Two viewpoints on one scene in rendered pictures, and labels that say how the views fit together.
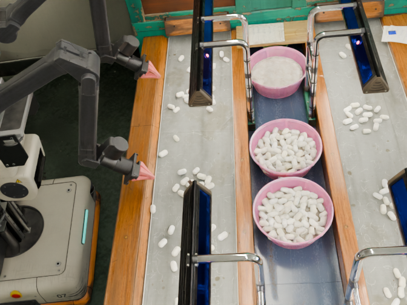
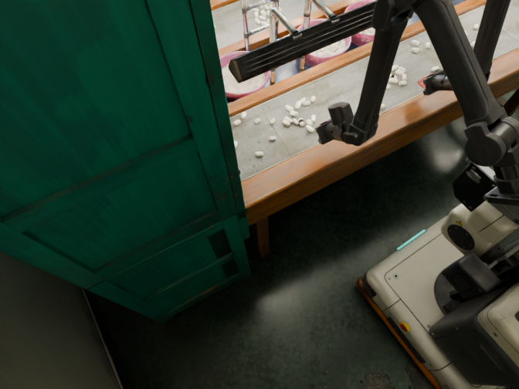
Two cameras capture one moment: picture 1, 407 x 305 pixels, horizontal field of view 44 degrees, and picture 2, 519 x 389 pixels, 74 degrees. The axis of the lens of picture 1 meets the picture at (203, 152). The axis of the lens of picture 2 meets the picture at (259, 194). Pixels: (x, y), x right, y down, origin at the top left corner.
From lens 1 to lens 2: 2.35 m
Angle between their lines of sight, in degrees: 59
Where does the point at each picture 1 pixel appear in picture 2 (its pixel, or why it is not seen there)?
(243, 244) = (414, 28)
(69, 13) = not seen: outside the picture
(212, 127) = (330, 90)
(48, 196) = (415, 291)
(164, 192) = (411, 89)
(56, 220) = (429, 263)
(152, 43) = (250, 191)
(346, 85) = (236, 32)
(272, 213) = not seen: hidden behind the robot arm
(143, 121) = not seen: hidden behind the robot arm
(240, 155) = (349, 56)
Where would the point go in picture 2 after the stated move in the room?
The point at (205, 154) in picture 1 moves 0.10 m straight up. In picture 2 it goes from (358, 82) to (364, 65)
